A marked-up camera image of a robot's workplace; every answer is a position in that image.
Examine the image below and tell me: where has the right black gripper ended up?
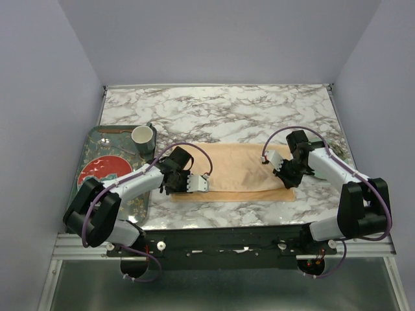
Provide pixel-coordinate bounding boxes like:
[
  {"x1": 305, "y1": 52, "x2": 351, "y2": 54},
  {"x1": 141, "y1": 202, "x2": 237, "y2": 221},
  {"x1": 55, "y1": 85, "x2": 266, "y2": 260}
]
[{"x1": 273, "y1": 157, "x2": 308, "y2": 189}]

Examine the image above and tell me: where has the peach cloth napkin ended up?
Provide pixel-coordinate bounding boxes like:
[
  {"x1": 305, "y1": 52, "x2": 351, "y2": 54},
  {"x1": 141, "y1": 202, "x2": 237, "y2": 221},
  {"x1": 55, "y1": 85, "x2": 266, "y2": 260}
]
[{"x1": 171, "y1": 143, "x2": 296, "y2": 202}]

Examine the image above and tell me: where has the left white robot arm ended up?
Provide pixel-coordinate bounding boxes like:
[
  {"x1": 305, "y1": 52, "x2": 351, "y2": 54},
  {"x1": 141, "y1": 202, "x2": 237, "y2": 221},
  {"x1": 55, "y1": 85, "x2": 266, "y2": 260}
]
[{"x1": 63, "y1": 146, "x2": 194, "y2": 256}]

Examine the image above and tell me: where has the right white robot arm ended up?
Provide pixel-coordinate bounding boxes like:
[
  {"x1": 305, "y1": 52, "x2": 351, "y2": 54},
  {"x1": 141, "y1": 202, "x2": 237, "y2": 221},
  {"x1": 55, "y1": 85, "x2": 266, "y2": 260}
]
[{"x1": 261, "y1": 126, "x2": 392, "y2": 254}]

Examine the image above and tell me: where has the mint green floral plate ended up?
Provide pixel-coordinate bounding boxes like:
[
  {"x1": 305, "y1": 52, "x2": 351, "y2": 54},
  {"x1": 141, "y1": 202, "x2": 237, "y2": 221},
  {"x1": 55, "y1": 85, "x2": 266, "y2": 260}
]
[{"x1": 308, "y1": 138, "x2": 349, "y2": 183}]

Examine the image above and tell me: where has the grey-green ceramic mug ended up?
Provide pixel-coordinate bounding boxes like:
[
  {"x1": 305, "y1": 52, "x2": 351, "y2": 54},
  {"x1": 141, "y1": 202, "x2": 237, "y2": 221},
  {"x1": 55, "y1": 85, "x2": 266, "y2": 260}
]
[{"x1": 131, "y1": 122, "x2": 156, "y2": 155}]

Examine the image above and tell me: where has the red and teal plate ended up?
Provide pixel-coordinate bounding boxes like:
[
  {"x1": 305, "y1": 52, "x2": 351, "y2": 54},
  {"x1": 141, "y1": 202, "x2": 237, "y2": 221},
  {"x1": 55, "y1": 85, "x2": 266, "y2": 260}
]
[{"x1": 77, "y1": 155, "x2": 133, "y2": 190}]

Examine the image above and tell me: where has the silver metal spoon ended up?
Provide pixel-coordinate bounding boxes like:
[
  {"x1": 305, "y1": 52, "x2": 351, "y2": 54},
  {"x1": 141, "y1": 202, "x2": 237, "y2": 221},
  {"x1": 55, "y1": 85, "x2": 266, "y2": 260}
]
[{"x1": 99, "y1": 138, "x2": 136, "y2": 156}]

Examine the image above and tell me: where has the floral teal serving tray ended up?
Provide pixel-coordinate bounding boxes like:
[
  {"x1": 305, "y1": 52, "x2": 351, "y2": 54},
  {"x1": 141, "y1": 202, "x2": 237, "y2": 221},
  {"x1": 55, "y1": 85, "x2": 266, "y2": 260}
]
[{"x1": 65, "y1": 124, "x2": 158, "y2": 226}]

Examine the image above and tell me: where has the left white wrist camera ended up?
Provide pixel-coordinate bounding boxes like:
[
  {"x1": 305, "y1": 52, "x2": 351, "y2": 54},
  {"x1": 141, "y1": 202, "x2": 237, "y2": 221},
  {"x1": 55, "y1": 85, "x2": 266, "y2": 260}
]
[{"x1": 186, "y1": 174, "x2": 209, "y2": 193}]

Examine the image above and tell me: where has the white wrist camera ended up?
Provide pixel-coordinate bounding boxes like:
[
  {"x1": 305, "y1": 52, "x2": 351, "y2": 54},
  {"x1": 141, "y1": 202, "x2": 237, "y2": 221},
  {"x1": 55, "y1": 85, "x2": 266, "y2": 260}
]
[
  {"x1": 186, "y1": 174, "x2": 209, "y2": 193},
  {"x1": 261, "y1": 150, "x2": 285, "y2": 172}
]

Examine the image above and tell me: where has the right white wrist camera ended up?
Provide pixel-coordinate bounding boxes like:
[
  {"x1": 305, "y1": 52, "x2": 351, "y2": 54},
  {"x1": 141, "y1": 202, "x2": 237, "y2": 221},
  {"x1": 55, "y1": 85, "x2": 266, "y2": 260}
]
[{"x1": 261, "y1": 150, "x2": 285, "y2": 172}]

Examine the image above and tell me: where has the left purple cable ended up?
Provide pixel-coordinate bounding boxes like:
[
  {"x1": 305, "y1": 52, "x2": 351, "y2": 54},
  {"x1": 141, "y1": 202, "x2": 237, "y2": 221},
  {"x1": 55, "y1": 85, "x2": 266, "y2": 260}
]
[{"x1": 81, "y1": 142, "x2": 214, "y2": 283}]

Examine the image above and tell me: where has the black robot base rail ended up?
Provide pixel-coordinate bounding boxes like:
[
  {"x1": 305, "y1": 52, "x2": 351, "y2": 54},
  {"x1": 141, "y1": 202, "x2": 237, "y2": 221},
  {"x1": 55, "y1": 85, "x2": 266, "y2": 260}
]
[{"x1": 106, "y1": 222, "x2": 344, "y2": 272}]

